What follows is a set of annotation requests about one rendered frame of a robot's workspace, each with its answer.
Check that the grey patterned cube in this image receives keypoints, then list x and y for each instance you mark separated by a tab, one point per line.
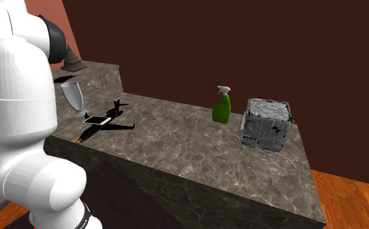
265	126

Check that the green spray bottle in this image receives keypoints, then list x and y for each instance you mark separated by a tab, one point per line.
222	111

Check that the grey tower figure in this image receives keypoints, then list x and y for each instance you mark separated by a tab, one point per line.
72	61

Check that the black toy airplane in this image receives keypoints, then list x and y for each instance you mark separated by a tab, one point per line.
108	126

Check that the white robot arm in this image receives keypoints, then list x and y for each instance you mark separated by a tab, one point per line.
16	95

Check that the white smartphone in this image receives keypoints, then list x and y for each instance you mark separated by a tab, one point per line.
96	120

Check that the white goblet cup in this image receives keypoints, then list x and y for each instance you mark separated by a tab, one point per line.
73	95

